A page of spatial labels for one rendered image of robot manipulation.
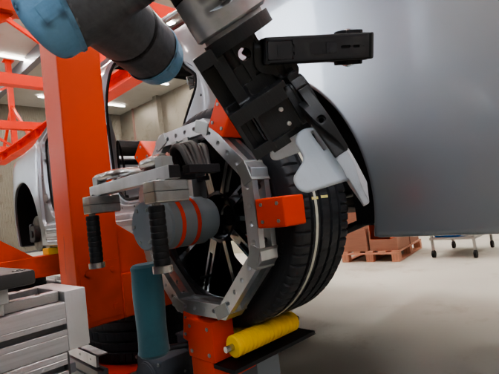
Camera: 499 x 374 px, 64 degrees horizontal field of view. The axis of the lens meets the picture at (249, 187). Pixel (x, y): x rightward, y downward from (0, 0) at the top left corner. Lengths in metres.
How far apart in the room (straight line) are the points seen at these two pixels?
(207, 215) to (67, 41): 0.77
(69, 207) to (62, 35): 1.13
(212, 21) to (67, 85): 1.23
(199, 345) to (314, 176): 0.89
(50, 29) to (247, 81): 0.18
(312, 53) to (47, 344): 0.54
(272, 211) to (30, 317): 0.51
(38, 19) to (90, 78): 1.22
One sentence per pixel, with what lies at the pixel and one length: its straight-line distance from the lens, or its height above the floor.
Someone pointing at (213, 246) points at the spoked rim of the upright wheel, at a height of 0.76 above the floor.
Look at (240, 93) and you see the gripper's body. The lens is 0.40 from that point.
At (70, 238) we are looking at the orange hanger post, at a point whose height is 0.83.
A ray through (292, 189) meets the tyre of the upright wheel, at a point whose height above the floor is 0.90.
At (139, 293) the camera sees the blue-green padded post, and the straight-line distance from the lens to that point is 1.19.
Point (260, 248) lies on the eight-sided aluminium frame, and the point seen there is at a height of 0.77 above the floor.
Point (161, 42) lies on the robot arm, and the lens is 0.49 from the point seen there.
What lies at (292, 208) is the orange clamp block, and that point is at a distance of 0.91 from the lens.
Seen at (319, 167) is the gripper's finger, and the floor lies 0.90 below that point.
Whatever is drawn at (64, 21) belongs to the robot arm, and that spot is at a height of 1.04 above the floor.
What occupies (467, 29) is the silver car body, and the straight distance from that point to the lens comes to 1.12.
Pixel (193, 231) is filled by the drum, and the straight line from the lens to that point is 1.08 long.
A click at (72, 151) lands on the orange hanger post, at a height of 1.13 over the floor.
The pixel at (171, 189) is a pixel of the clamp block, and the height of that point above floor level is 0.93.
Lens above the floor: 0.87
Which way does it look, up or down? 3 degrees up
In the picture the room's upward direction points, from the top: 7 degrees counter-clockwise
